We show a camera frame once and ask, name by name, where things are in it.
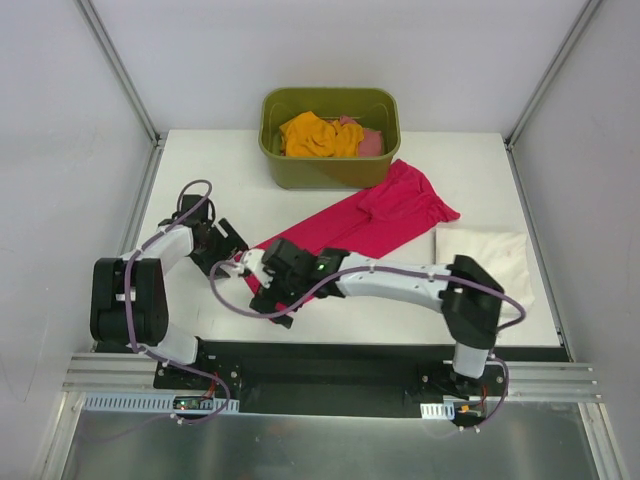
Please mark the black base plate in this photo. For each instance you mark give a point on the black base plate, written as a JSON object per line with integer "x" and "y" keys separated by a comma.
{"x": 359, "y": 401}

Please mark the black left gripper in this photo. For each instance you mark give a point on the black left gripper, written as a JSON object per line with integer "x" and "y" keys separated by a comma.
{"x": 220, "y": 245}

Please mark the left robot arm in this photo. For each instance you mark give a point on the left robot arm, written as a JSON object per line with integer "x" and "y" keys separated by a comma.
{"x": 129, "y": 305}

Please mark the yellow t-shirt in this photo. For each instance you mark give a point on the yellow t-shirt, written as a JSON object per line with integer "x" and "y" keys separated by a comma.
{"x": 308, "y": 135}

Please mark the folded white t-shirt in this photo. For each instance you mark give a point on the folded white t-shirt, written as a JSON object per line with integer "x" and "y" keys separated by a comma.
{"x": 502, "y": 254}

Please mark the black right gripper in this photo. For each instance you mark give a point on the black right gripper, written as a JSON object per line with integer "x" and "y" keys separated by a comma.
{"x": 273, "y": 295}

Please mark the right aluminium frame post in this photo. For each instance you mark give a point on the right aluminium frame post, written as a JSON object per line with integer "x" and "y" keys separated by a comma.
{"x": 579, "y": 26}

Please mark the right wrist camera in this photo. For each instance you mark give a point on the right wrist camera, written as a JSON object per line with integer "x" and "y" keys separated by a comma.
{"x": 250, "y": 266}

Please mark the aluminium frame rail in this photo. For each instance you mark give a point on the aluminium frame rail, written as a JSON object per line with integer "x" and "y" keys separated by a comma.
{"x": 522, "y": 381}

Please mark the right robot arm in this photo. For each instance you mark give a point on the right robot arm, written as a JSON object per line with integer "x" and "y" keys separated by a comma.
{"x": 467, "y": 297}

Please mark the salmon pink t-shirt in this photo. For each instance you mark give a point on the salmon pink t-shirt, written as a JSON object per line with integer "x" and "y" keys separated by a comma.
{"x": 371, "y": 142}

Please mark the aluminium frame post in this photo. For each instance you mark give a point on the aluminium frame post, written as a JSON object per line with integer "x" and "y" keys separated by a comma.
{"x": 98, "y": 29}
{"x": 579, "y": 26}

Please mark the green plastic bin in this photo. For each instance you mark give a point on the green plastic bin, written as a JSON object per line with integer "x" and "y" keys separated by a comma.
{"x": 372, "y": 108}

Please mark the left aluminium frame post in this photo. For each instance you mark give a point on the left aluminium frame post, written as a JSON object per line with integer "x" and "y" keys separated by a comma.
{"x": 98, "y": 29}

